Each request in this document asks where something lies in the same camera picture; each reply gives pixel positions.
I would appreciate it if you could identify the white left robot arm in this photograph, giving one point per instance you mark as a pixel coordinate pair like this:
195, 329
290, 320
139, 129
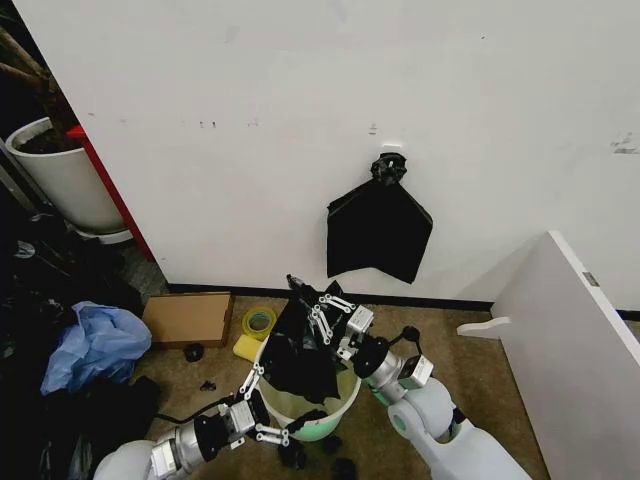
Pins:
127, 457

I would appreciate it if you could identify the white wall hook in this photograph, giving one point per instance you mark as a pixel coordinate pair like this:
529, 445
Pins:
390, 145

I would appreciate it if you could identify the white furniture panel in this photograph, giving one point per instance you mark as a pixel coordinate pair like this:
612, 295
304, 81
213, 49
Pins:
575, 350

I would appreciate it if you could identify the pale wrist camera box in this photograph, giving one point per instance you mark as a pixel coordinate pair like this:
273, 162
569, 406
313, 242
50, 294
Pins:
360, 320
241, 416

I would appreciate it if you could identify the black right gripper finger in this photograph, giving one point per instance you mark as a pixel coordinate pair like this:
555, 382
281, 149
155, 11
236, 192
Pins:
337, 303
320, 325

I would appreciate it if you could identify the silver metal hinge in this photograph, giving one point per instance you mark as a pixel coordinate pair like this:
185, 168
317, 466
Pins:
591, 279

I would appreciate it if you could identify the white furniture foot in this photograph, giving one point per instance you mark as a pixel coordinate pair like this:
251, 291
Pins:
480, 327

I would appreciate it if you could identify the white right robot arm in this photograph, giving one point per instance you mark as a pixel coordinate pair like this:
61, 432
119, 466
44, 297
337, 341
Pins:
440, 430

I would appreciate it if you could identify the brown cardboard box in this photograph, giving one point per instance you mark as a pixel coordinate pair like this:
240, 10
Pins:
185, 320

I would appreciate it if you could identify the small black round object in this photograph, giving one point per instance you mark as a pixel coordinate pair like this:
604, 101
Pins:
193, 353

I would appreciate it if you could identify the black folded garbage bag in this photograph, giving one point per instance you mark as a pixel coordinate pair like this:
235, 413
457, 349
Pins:
375, 235

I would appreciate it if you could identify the black garbage bag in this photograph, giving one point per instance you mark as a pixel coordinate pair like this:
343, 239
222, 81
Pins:
300, 360
375, 235

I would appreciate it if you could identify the blue plastic bag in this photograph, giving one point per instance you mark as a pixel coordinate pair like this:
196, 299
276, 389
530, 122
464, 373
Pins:
95, 345

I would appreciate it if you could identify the yellow sponge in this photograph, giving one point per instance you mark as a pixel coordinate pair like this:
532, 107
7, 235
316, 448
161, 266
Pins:
247, 347

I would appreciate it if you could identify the pile of black bags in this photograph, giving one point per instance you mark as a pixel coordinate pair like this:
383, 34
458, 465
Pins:
30, 310

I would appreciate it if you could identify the small black clip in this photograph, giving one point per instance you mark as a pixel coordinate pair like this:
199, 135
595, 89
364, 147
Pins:
207, 386

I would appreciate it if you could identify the white pot saucer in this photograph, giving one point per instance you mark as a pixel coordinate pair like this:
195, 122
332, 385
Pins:
107, 236

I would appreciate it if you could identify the white plant pot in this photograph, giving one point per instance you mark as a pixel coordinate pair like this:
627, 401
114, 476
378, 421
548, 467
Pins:
65, 185

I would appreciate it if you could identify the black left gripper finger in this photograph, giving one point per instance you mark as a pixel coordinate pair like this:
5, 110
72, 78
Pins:
272, 434
251, 382

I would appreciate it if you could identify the yellow tape roll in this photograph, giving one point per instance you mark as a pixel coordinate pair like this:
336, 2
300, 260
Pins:
250, 330

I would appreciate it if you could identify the white and green trash bin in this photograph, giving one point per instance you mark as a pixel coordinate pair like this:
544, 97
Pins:
320, 425

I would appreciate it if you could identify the brown plant trunk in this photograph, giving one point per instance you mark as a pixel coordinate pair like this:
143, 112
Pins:
27, 70

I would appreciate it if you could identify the black baseboard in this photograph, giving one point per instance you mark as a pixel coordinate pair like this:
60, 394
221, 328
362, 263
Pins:
400, 301

